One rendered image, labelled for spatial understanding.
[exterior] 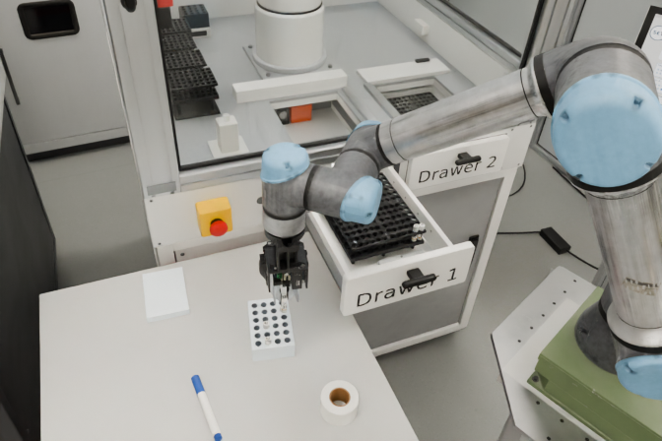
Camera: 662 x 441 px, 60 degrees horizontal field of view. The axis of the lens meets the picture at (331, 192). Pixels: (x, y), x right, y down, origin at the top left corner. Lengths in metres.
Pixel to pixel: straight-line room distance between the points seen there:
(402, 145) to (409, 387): 1.28
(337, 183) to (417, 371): 1.34
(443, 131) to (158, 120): 0.56
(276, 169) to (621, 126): 0.47
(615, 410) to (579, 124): 0.61
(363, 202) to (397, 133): 0.14
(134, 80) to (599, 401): 1.01
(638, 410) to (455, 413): 0.99
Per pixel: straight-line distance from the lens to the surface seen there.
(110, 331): 1.28
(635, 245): 0.83
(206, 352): 1.21
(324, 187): 0.87
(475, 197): 1.70
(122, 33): 1.09
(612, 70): 0.74
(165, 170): 1.23
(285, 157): 0.89
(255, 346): 1.16
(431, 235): 1.30
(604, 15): 2.92
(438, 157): 1.47
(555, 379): 1.20
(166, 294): 1.29
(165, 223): 1.32
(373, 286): 1.15
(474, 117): 0.88
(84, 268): 2.52
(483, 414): 2.09
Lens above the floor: 1.74
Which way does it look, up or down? 39 degrees down
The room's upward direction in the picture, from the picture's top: 4 degrees clockwise
